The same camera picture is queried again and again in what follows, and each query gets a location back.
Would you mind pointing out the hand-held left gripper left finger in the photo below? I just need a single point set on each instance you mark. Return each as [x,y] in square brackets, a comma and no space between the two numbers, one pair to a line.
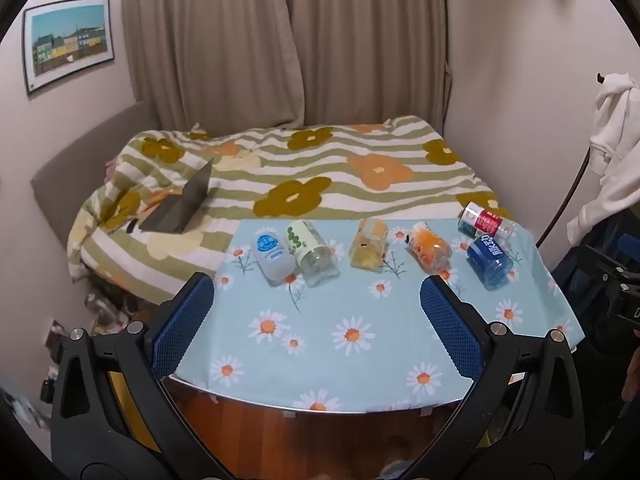
[182,325]

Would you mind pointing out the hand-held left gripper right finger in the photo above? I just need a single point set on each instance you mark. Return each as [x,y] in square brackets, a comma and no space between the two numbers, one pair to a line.
[450,330]

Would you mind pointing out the blue cup white print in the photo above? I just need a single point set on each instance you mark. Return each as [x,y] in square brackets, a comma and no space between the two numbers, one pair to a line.
[490,260]

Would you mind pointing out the clear cup red white label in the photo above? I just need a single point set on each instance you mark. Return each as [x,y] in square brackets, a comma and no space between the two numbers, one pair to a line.
[482,221]

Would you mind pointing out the white bottle with blue label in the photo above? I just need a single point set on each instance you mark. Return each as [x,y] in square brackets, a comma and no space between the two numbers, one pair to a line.
[271,252]

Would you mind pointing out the clear cup green print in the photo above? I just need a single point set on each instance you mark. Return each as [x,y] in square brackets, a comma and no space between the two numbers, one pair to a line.
[311,252]

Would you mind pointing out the dark cloth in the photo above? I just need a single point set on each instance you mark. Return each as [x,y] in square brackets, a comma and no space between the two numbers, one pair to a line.
[570,272]

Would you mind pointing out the light blue daisy tablecloth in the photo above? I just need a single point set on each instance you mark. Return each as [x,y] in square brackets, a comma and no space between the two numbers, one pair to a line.
[350,305]

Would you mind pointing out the dark grey laptop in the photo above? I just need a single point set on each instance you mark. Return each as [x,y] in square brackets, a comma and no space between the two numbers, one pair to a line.
[172,210]

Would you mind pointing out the white hooded sweatshirt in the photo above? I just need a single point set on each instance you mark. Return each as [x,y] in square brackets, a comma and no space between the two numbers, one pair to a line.
[617,160]

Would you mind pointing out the grey bed headboard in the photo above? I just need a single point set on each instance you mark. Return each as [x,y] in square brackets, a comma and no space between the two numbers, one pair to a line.
[85,165]

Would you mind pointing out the striped floral blanket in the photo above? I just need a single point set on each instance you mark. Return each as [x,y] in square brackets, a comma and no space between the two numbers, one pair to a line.
[310,180]

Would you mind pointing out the beige curtain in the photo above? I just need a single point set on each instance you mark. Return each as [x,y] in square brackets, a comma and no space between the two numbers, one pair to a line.
[280,45]

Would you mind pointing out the framed wall picture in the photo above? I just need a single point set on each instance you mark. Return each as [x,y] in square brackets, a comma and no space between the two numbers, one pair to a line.
[67,42]

